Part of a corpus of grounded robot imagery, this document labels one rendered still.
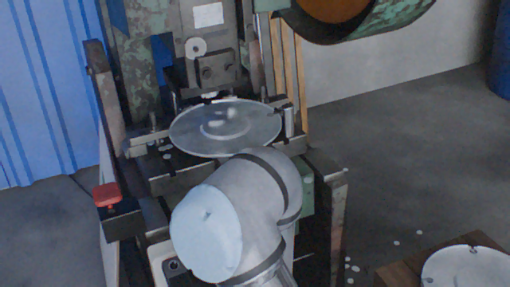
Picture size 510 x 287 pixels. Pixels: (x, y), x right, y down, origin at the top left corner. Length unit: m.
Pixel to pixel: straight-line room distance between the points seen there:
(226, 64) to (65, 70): 1.35
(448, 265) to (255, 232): 0.94
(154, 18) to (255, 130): 0.37
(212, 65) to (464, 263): 0.86
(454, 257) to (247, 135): 0.68
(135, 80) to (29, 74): 1.04
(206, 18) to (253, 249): 0.71
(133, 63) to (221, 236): 0.96
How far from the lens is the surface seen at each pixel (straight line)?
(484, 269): 1.57
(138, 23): 1.20
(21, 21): 2.44
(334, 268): 1.59
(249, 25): 1.29
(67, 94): 2.59
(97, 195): 1.23
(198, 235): 0.69
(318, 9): 1.49
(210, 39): 1.31
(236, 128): 1.34
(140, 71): 1.56
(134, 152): 1.44
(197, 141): 1.32
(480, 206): 2.43
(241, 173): 0.72
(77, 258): 2.27
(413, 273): 1.58
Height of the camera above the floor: 1.46
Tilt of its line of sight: 32 degrees down
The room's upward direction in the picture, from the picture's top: 4 degrees counter-clockwise
